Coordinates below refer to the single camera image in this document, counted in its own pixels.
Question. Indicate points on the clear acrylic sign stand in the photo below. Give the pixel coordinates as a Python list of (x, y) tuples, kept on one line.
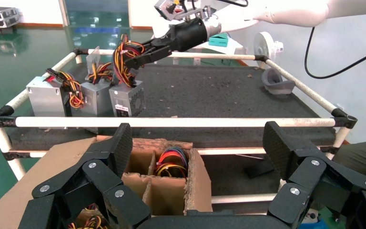
[(93, 58)]

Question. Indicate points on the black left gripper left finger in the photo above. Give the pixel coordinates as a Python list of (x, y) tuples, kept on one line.
[(101, 177)]

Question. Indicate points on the blue plastic item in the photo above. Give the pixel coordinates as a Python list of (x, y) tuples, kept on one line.
[(315, 225)]

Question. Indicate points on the teal cardboard box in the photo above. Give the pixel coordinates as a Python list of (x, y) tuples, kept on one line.
[(218, 40)]

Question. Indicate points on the grey tape roll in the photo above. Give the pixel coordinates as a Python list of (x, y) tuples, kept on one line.
[(277, 87)]

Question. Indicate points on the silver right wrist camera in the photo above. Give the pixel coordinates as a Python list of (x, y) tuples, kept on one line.
[(170, 8)]

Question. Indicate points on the cardboard box with dividers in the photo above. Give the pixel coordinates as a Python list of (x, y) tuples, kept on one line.
[(44, 170)]

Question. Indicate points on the white round fan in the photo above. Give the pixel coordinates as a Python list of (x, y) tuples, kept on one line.
[(262, 45)]

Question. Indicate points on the white pipe table frame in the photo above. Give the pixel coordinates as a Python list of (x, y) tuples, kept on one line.
[(170, 122)]

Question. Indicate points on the black aluminium flight case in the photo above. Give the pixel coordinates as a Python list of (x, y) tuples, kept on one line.
[(0, 17)]

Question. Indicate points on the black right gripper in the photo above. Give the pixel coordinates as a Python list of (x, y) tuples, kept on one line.
[(187, 34)]

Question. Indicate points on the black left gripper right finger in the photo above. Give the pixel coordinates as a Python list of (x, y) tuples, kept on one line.
[(306, 177)]

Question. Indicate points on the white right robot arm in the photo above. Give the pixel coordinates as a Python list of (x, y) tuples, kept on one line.
[(296, 15)]

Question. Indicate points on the olive green trouser leg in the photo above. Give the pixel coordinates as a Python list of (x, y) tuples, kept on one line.
[(359, 158)]

